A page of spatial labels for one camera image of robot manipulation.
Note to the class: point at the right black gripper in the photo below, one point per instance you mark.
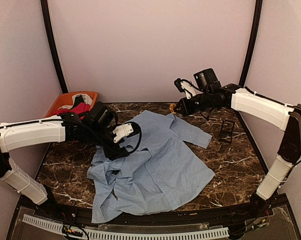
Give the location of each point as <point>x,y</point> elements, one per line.
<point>186,110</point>

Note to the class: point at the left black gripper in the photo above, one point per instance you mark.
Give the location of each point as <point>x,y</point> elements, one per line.
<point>116,152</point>

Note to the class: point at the light blue shirt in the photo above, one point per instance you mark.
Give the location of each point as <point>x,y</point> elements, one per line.
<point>161,174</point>

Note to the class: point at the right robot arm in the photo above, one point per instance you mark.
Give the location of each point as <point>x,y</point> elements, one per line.
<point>283,116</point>

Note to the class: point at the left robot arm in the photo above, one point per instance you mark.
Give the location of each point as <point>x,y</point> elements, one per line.
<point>26,135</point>

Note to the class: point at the black brooch holder stand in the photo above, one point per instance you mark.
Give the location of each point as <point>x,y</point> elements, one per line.
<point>226,131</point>

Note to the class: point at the red cloth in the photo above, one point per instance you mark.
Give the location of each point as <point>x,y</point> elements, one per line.
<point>80,110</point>

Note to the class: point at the white cloth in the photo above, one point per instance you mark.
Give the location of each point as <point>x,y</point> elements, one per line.
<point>87,98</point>

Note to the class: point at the dark green cloth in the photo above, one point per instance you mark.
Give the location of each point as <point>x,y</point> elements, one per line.
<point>77,100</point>

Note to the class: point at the orange plastic basket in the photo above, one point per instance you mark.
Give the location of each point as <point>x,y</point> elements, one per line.
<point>65,101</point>

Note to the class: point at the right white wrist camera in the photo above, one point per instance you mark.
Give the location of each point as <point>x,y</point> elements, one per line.
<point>186,87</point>

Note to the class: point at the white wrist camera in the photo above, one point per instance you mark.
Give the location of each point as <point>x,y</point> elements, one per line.
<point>122,131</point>
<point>186,87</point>

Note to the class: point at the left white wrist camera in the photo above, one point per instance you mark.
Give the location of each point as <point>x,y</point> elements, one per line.
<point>122,131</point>

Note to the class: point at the black right frame pole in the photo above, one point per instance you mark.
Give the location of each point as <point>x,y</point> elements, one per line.
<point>251,43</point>

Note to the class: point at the black frame pole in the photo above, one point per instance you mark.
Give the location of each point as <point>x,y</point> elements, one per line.
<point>251,43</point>
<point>52,45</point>

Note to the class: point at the black left frame pole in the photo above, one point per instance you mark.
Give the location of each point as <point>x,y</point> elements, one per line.
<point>52,45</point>

